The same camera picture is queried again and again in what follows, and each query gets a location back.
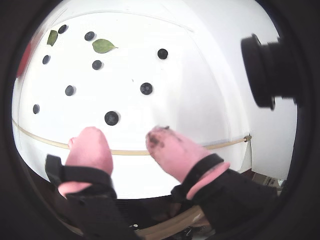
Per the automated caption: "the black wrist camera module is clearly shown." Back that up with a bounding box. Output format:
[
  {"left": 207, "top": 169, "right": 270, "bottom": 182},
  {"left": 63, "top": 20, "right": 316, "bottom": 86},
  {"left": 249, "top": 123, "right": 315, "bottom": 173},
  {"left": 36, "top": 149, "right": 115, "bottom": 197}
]
[{"left": 240, "top": 33, "right": 299, "bottom": 111}]

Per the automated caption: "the white backdrop board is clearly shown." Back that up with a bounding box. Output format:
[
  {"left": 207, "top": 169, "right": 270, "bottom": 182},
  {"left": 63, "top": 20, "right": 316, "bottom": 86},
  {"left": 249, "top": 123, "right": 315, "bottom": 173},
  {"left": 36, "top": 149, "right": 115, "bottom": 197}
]
[{"left": 189, "top": 0, "right": 300, "bottom": 181}]

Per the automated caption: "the medium green leaf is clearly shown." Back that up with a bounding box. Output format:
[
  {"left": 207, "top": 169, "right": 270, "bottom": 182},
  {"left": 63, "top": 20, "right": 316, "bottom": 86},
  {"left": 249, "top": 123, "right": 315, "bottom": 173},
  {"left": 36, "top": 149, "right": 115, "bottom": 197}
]
[{"left": 91, "top": 38, "right": 119, "bottom": 54}]

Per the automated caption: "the red collapsible silicone cup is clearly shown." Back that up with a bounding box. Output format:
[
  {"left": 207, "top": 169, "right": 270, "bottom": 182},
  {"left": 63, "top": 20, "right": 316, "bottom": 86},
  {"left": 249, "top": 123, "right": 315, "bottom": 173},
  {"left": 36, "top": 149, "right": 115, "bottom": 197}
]
[{"left": 16, "top": 41, "right": 33, "bottom": 78}]

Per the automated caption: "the thin wooden stick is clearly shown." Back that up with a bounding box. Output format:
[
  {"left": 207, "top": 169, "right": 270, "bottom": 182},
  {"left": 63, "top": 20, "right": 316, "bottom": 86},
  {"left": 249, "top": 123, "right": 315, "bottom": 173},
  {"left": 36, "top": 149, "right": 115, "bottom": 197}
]
[{"left": 11, "top": 118, "right": 253, "bottom": 156}]

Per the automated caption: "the pink covered gripper finger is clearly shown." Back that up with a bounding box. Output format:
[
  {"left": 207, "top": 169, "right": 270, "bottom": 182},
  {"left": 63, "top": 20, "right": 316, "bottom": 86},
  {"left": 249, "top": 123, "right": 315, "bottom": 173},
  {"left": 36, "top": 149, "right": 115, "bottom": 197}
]
[
  {"left": 146, "top": 126, "right": 278, "bottom": 232},
  {"left": 46, "top": 126, "right": 141, "bottom": 240}
]

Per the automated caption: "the light wooden plank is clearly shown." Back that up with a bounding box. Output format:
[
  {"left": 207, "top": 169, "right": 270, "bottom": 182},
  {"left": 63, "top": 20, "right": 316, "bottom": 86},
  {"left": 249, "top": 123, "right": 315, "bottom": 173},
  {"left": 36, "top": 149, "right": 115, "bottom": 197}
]
[{"left": 128, "top": 206, "right": 210, "bottom": 240}]

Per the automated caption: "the large dark green leaf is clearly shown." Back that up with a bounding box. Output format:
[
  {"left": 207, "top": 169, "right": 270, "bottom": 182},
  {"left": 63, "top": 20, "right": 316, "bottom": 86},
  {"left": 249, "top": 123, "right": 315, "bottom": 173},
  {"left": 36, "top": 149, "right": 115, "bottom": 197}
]
[{"left": 46, "top": 29, "right": 59, "bottom": 47}]

